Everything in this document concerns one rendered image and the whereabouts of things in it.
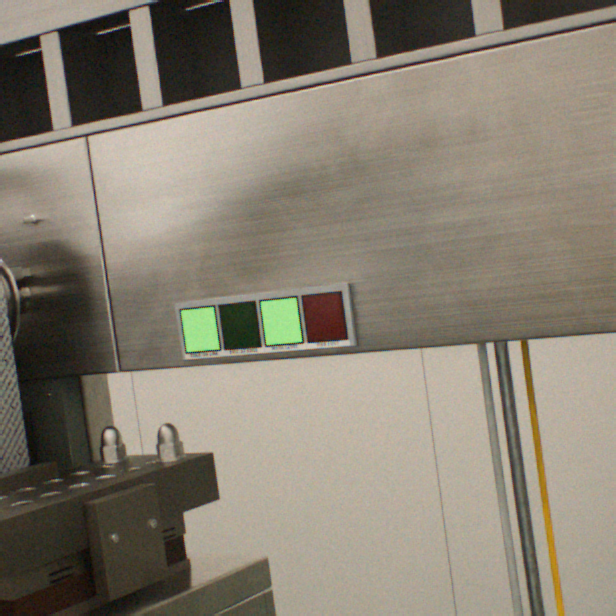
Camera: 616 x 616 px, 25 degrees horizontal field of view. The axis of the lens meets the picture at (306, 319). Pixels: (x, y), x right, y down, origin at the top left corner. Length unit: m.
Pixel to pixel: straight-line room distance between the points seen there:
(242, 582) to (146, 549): 0.14
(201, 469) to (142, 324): 0.19
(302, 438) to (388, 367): 0.42
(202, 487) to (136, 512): 0.14
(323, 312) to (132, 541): 0.33
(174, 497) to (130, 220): 0.34
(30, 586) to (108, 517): 0.12
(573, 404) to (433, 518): 0.60
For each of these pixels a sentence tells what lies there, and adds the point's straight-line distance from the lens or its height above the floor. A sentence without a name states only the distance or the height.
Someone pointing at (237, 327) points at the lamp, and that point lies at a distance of 1.62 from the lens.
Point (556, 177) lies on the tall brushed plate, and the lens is 1.41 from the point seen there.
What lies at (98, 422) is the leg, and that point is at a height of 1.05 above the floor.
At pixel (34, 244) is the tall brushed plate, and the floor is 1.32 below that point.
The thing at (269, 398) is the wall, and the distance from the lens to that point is 4.55.
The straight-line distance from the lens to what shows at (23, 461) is 1.77.
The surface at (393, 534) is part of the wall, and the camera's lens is 4.40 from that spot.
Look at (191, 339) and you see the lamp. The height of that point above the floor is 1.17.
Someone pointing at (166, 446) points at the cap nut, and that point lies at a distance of 1.71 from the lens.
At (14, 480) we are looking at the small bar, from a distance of 1.68.
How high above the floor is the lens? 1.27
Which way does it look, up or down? 3 degrees down
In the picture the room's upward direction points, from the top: 8 degrees counter-clockwise
